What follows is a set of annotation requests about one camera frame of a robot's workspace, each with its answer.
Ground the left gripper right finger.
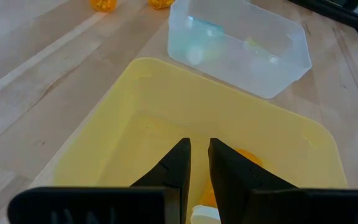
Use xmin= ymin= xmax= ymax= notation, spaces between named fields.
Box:
xmin=208 ymin=138 xmax=358 ymax=224

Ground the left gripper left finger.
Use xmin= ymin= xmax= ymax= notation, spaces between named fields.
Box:
xmin=7 ymin=138 xmax=191 ymax=224

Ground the yellow-green pill bottle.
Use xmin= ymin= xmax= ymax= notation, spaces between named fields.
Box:
xmin=242 ymin=36 xmax=278 ymax=63

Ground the orange pill bottle white cap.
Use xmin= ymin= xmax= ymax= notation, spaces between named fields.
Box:
xmin=147 ymin=0 xmax=175 ymax=10

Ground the wide orange pill bottle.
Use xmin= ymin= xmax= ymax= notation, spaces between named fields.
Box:
xmin=89 ymin=0 xmax=118 ymax=13

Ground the yellow translucent plastic bin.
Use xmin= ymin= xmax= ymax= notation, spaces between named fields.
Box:
xmin=53 ymin=57 xmax=348 ymax=224

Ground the clear translucent plastic bin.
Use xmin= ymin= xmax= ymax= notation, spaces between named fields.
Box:
xmin=167 ymin=0 xmax=313 ymax=100

